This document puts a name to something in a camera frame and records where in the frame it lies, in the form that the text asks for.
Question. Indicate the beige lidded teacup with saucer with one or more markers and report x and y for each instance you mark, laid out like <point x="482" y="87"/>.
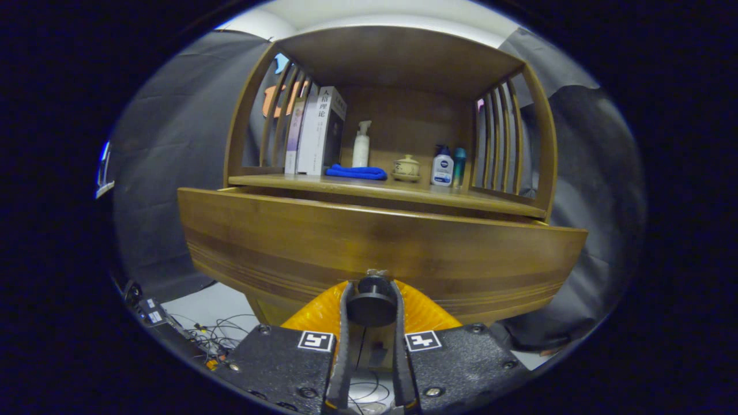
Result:
<point x="406" y="168"/>

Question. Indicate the thin purple book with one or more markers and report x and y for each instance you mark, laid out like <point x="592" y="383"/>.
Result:
<point x="294" y="138"/>

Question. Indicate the wooden countertop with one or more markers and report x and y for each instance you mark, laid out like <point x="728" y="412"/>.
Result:
<point x="403" y="193"/>

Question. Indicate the teal bottle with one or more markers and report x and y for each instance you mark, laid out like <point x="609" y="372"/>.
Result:
<point x="459" y="167"/>

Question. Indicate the blue folded cloth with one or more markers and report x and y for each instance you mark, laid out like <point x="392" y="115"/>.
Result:
<point x="357" y="172"/>

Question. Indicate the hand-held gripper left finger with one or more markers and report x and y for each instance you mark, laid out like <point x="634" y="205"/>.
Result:
<point x="337" y="357"/>

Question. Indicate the white lotion bottle blue cap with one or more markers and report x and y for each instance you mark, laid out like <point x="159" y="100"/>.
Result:
<point x="442" y="170"/>

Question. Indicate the thick white book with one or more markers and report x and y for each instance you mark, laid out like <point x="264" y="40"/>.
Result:
<point x="320" y="132"/>

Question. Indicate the black power strip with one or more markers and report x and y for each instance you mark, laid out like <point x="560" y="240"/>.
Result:
<point x="151" y="314"/>

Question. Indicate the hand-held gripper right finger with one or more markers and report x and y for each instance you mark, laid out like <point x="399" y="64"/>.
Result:
<point x="402" y="363"/>

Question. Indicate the white pump bottle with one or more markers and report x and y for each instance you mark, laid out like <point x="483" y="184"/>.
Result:
<point x="361" y="153"/>

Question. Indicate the white desk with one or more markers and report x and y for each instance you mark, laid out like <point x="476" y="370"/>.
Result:
<point x="105" y="189"/>

